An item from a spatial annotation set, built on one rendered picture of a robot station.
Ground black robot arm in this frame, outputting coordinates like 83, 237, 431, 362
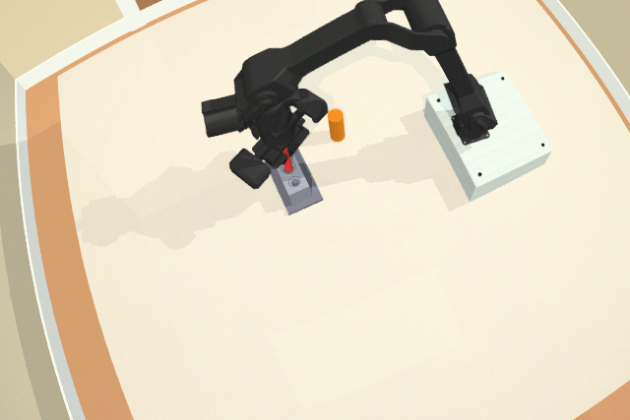
201, 0, 498, 145

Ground red peg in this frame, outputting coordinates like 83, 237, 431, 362
283, 148, 292, 172

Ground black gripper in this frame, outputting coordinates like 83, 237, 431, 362
229, 89, 329, 189

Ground orange cylinder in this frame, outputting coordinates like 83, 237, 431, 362
328, 109, 346, 142

